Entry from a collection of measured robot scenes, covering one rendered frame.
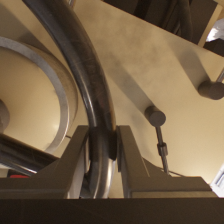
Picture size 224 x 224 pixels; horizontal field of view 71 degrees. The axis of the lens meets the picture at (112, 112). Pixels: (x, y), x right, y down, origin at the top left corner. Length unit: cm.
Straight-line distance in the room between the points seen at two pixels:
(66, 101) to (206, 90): 28
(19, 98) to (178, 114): 33
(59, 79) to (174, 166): 36
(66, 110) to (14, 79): 9
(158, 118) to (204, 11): 93
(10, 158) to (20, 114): 10
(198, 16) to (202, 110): 81
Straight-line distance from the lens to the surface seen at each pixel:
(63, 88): 27
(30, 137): 29
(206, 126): 45
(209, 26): 120
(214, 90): 38
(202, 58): 41
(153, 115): 34
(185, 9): 55
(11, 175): 51
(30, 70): 27
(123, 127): 15
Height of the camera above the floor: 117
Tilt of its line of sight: 14 degrees up
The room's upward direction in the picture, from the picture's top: 158 degrees counter-clockwise
